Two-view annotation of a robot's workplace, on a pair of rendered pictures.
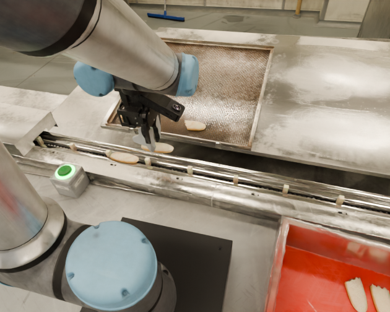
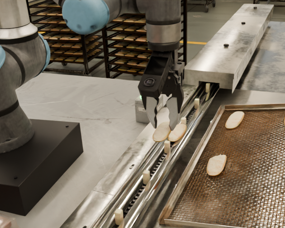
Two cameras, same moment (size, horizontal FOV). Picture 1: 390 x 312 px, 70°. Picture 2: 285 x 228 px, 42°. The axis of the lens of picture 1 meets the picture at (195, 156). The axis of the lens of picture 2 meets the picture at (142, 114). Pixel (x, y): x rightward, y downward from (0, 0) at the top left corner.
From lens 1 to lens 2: 91 cm
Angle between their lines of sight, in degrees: 74
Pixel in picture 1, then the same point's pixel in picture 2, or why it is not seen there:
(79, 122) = not seen: hidden behind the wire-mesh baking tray
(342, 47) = not seen: outside the picture
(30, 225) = not seen: outside the picture
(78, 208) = (124, 123)
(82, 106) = not seen: hidden behind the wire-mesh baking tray
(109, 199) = (129, 137)
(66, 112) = (268, 98)
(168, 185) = (124, 159)
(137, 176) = (143, 140)
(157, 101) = (149, 65)
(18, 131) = (201, 67)
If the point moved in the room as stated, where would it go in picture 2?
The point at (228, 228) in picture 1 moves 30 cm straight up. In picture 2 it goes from (59, 216) to (35, 86)
